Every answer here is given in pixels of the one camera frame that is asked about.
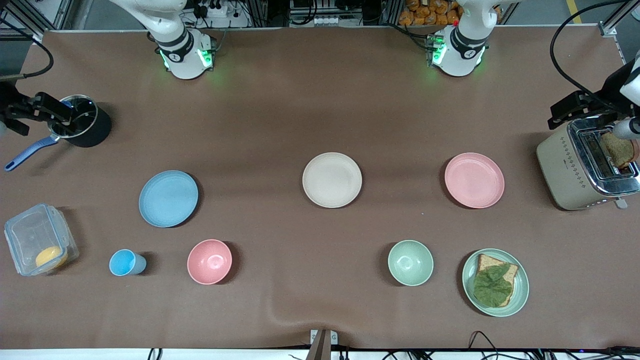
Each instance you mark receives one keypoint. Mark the grey metal bracket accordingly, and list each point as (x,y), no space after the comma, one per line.
(323,345)

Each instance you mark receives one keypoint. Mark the green plate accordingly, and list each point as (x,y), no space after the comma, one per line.
(522,290)

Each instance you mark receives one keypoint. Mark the brown table mat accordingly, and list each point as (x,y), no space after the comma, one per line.
(300,110)

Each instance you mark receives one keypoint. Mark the blue plate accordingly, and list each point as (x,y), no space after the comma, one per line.
(168,199)

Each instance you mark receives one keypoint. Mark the orange snack bag pile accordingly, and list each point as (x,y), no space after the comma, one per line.
(430,12)

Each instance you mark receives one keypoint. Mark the clear plastic food container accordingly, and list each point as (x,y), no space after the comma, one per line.
(30,235)

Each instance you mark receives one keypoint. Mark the aluminium frame profile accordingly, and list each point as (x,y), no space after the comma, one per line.
(617,20)
(35,15)

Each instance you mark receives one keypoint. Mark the green bowl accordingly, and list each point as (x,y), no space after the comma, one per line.
(410,263)

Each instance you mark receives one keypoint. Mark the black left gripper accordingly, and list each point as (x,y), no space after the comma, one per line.
(598,100)

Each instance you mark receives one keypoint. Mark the beige plate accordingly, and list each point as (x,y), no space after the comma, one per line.
(332,180)

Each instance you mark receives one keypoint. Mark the beige and chrome toaster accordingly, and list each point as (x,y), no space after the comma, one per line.
(560,170)

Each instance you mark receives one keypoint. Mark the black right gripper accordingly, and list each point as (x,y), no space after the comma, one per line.
(11,103)

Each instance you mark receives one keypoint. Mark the brown bread slice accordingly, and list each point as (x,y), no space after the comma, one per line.
(487,261)

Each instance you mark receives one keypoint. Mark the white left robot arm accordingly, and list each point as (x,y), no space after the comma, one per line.
(460,55)

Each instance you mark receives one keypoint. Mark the green lettuce leaf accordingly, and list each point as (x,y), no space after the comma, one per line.
(492,287)

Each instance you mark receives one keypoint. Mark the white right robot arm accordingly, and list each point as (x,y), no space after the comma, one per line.
(185,60)

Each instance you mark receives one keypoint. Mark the pink plate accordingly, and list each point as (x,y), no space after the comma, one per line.
(474,180)

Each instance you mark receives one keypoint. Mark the pink bowl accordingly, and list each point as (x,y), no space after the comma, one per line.
(210,262)

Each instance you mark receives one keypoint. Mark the yellow round food piece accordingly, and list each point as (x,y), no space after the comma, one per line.
(51,257)

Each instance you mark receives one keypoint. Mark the white power strip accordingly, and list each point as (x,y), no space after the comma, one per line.
(212,9)

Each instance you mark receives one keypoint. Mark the brown toast slice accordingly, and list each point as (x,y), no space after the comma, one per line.
(617,152)

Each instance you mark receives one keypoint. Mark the blue cup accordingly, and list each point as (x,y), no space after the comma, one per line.
(125,263)

